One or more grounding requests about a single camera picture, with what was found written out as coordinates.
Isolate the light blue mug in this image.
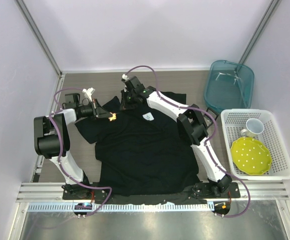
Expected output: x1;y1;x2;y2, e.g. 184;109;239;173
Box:
240;118;265;138

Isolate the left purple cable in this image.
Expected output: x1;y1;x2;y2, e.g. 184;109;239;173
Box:
49;87;113;218

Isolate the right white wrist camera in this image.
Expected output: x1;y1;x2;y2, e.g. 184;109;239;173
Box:
121;74;133;83

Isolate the black brooch box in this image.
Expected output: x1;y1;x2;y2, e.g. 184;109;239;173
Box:
203;107;219;130

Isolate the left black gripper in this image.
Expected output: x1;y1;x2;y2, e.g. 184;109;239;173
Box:
78;99;113;121

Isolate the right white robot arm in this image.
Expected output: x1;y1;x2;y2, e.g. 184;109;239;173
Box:
121;74;232;198

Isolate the white perforated plastic basket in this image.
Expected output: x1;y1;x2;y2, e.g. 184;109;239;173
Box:
221;108;290;181

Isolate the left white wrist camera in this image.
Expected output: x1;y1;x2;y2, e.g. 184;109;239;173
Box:
82;87;95;101

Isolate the teal transparent plastic bin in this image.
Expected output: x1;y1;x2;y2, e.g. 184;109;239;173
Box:
204;60;255;113

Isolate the white paper label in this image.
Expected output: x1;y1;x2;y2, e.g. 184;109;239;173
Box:
143;112;154;121

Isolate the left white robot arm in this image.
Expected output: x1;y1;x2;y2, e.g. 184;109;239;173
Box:
33;93;116;200

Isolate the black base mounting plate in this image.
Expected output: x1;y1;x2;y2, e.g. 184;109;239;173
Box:
61;181;241;205

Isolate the white slotted cable duct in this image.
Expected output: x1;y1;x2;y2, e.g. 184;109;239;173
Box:
27;201;214;213

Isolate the yellow dotted plate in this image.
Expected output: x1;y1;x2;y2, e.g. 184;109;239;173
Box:
230;137;273;176

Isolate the black t-shirt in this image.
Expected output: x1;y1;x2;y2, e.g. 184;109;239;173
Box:
76;97;199;196

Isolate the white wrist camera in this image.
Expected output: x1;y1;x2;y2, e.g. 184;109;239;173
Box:
121;74;133;83
82;87;95;101

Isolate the red gold brooch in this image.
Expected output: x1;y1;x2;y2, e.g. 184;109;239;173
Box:
108;113;117;122

